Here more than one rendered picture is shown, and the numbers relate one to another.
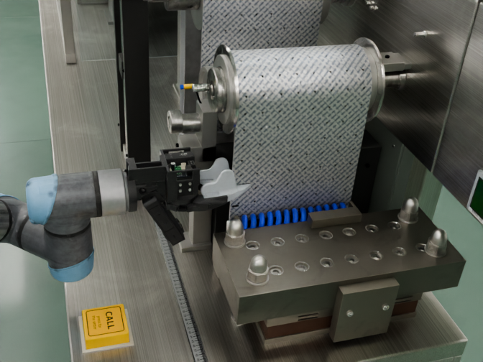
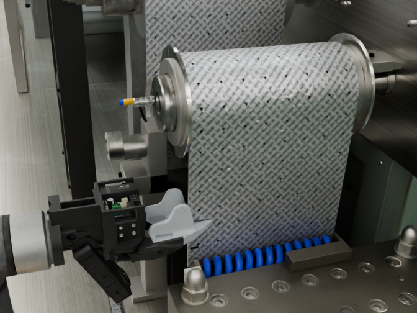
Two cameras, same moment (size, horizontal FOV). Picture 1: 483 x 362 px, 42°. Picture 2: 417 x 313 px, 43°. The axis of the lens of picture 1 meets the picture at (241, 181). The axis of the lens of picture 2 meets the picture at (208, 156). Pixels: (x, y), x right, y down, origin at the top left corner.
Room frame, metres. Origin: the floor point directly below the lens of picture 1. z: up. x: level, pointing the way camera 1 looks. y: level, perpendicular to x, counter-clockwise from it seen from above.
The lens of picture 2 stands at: (0.32, 0.00, 1.53)
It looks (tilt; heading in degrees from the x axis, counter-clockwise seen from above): 29 degrees down; 359
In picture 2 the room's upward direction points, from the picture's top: 2 degrees clockwise
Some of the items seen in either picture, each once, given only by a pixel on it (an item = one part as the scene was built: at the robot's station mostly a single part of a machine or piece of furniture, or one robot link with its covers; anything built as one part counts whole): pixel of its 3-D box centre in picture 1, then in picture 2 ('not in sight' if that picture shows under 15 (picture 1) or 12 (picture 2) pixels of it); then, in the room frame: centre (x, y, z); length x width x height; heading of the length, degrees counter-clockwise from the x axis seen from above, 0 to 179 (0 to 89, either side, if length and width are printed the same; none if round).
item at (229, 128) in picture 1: (225, 89); (174, 102); (0.96, 0.04, 1.25); 0.15 x 0.01 x 0.15; 19
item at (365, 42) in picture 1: (363, 80); (343, 84); (1.04, -0.20, 1.25); 0.15 x 0.01 x 0.15; 19
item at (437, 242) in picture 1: (438, 240); not in sight; (0.85, -0.34, 1.05); 0.04 x 0.04 x 0.04
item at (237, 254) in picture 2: (296, 217); (270, 257); (0.92, -0.10, 1.03); 0.21 x 0.04 x 0.03; 109
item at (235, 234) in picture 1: (235, 230); (195, 283); (0.83, 0.00, 1.05); 0.04 x 0.04 x 0.04
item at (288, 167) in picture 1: (296, 171); (267, 200); (0.94, -0.09, 1.11); 0.23 x 0.01 x 0.18; 109
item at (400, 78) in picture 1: (382, 78); (366, 82); (1.05, -0.24, 1.25); 0.07 x 0.04 x 0.04; 109
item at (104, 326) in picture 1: (105, 325); not in sight; (0.73, 0.21, 0.91); 0.07 x 0.07 x 0.02; 19
